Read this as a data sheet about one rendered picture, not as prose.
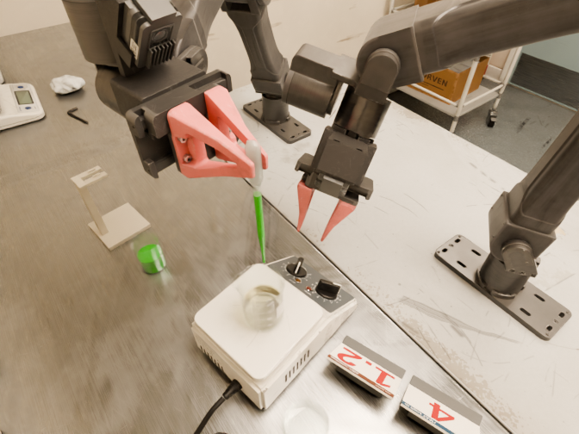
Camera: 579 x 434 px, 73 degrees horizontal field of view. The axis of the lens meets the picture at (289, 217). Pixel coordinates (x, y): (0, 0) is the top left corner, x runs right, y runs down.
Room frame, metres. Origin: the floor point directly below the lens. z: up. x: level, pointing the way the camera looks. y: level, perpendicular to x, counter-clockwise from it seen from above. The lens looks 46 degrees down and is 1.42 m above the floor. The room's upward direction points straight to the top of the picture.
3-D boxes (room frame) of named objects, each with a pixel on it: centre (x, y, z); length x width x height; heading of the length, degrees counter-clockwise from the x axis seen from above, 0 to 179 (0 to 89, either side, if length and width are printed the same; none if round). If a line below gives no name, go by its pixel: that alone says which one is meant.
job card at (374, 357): (0.22, -0.10, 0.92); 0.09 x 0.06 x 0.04; 55
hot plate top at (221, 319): (0.25, 0.04, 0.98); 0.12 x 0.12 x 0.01; 48
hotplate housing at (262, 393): (0.27, 0.02, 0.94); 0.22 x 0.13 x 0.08; 138
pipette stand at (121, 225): (0.48, 0.31, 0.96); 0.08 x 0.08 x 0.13; 46
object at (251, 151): (0.25, 0.03, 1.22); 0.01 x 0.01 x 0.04; 48
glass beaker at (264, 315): (0.25, 0.03, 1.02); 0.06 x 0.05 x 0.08; 90
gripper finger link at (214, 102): (0.27, 0.06, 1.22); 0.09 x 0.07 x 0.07; 48
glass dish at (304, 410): (0.15, -0.02, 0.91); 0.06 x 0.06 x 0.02
